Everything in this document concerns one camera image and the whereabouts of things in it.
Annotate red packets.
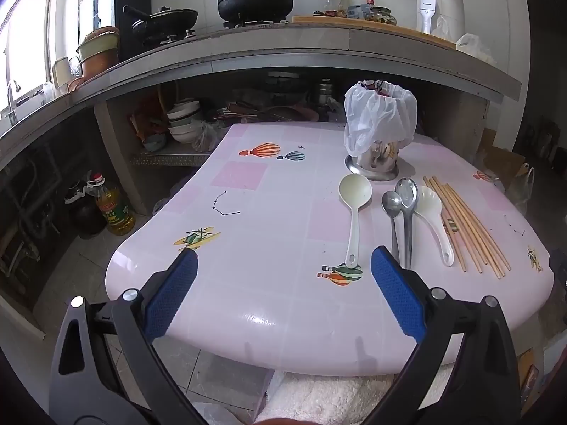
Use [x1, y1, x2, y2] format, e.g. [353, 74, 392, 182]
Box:
[130, 97, 160, 142]

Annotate steel pot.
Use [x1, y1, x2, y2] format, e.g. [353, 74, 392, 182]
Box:
[314, 79, 338, 107]

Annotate stack of white bowls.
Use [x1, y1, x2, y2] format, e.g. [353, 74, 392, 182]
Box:
[167, 100, 206, 145]

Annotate row of wooden chopsticks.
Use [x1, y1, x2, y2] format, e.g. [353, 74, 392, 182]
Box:
[423, 176, 511, 279]

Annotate small steel spoon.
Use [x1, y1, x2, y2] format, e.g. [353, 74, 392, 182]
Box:
[381, 191, 403, 263]

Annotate knotted plastic bag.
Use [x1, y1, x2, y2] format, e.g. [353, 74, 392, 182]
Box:
[192, 120, 221, 153]

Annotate dark jar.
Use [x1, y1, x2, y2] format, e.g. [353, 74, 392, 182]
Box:
[64, 181, 107, 238]

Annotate dark pot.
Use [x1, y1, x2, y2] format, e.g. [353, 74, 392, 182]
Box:
[266, 71, 311, 106]

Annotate clear plastic bag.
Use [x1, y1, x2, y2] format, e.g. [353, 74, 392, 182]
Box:
[432, 15, 459, 43]

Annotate wooden cutting board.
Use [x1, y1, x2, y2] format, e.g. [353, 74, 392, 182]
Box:
[291, 15, 458, 49]

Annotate white fleece garment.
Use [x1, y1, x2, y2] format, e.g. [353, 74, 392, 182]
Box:
[261, 363, 428, 425]

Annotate pink basin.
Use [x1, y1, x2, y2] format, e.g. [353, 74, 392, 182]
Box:
[261, 104, 320, 125]

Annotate cooking oil bottle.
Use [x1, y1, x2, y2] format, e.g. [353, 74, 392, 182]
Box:
[87, 172, 136, 236]

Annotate white kitchen appliance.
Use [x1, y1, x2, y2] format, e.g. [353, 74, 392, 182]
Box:
[415, 0, 467, 36]

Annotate white round ladle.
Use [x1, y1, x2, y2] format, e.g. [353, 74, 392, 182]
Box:
[339, 174, 373, 269]

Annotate black wok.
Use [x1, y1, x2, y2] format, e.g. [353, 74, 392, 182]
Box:
[123, 5, 199, 38]

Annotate steel faucet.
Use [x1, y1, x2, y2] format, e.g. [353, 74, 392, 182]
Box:
[6, 80, 22, 125]

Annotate translucent plastic bag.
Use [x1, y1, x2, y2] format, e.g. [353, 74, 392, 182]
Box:
[505, 163, 535, 217]

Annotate window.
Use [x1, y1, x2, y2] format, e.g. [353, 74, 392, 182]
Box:
[0, 0, 60, 111]

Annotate cardboard box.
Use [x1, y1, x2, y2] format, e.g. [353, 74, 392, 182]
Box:
[476, 128, 527, 187]

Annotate glass pickle jar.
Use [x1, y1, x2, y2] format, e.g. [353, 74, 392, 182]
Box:
[366, 6, 397, 24]

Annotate large steel spoon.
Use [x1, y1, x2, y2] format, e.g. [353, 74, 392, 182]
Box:
[395, 177, 420, 270]

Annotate white shell-shaped rice scoop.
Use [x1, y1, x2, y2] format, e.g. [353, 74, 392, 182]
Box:
[414, 185, 455, 267]

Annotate blue bowl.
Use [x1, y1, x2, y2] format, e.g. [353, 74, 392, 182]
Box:
[142, 132, 168, 152]

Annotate white cup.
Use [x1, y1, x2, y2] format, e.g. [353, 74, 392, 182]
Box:
[52, 57, 72, 88]

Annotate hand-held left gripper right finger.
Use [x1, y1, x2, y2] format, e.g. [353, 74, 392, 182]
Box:
[371, 245, 519, 425]

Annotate brown basin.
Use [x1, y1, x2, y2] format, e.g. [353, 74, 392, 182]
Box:
[80, 49, 120, 79]

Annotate crumpled white plastic bag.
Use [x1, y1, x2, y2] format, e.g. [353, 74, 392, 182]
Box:
[456, 33, 494, 65]

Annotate grey concrete counter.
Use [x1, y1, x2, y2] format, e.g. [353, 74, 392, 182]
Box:
[0, 21, 523, 217]

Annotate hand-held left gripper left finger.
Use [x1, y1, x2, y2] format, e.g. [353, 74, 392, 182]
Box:
[49, 248, 200, 425]

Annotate metal shelf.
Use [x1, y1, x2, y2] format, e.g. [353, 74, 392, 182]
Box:
[132, 151, 213, 168]

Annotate steel utensil holder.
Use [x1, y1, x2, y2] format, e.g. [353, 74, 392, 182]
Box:
[345, 139, 400, 182]

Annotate gas stove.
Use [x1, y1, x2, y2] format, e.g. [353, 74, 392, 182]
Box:
[142, 18, 291, 43]

